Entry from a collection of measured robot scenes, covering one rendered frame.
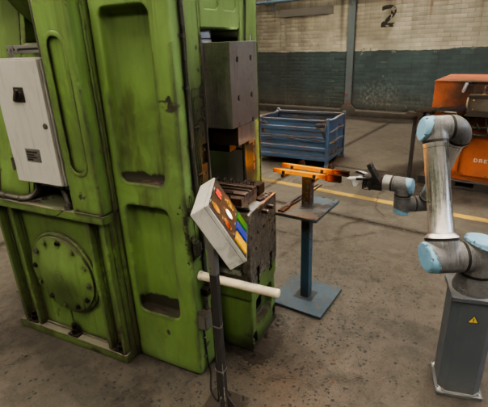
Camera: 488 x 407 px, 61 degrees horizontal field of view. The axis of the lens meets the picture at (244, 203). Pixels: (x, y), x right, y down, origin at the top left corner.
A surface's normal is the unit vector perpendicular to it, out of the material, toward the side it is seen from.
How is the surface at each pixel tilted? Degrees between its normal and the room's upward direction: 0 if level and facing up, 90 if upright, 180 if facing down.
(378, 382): 0
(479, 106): 90
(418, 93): 88
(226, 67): 90
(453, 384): 89
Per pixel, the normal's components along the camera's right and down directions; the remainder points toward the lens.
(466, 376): -0.28, 0.42
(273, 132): -0.50, 0.32
